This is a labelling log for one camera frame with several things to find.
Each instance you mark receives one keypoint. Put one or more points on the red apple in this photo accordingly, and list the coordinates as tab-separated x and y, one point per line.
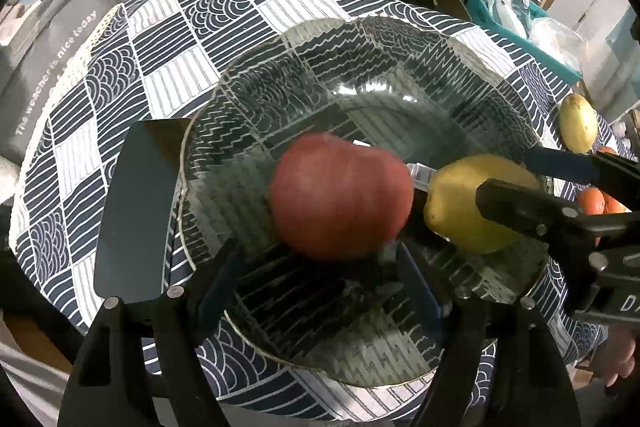
340	197

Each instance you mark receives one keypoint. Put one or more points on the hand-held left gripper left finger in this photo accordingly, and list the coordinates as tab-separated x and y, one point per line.
222	279

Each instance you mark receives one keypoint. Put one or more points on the grey fabric bag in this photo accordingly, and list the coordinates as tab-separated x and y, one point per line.
60	42

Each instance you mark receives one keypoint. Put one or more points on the beige towel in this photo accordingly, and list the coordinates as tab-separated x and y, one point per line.
15	24

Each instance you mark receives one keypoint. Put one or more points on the white paper label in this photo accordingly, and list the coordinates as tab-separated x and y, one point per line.
420	173

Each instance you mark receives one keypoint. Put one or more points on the yellow-green mango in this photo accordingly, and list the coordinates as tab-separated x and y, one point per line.
460	202

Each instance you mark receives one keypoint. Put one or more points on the large orange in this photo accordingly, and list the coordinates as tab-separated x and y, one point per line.
591	202

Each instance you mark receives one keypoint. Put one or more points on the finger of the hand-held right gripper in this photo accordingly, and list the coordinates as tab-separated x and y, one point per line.
560	164
520	207

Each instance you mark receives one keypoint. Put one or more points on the black smartphone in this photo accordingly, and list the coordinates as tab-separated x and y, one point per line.
140	207

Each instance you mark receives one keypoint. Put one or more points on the navy white patterned tablecloth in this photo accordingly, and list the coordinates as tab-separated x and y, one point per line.
165	37

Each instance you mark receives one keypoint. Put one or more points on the ribbed glass plate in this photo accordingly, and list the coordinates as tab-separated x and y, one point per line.
350	82

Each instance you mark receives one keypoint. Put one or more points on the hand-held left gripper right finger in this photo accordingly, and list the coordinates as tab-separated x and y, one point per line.
420	287

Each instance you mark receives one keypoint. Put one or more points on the yellow pear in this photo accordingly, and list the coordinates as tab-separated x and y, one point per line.
577	124

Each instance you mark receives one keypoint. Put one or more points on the person's right hand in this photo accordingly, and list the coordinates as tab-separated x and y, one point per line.
617	357

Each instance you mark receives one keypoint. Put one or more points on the clear plastic bag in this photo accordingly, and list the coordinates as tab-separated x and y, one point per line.
555	44

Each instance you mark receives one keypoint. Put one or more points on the small tangerine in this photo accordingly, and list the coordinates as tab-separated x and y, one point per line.
607	151
615	205

